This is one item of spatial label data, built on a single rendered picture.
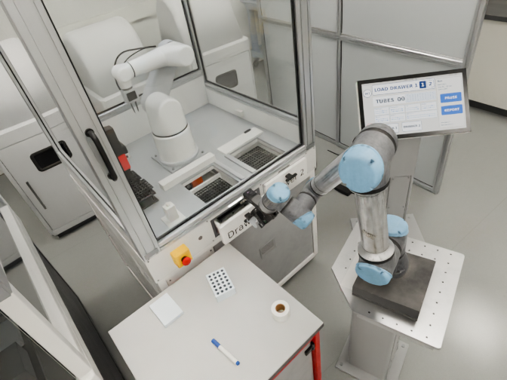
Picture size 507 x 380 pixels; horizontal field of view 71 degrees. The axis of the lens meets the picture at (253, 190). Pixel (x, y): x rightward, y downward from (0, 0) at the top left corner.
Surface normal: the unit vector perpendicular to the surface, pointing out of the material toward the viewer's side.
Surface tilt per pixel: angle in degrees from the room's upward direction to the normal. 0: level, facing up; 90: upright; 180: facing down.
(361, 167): 85
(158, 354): 0
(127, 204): 90
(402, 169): 90
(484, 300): 0
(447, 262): 0
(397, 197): 90
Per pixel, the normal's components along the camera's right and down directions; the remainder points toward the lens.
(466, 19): -0.79, 0.48
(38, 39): 0.65, 0.42
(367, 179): -0.56, 0.51
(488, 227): -0.15, -0.75
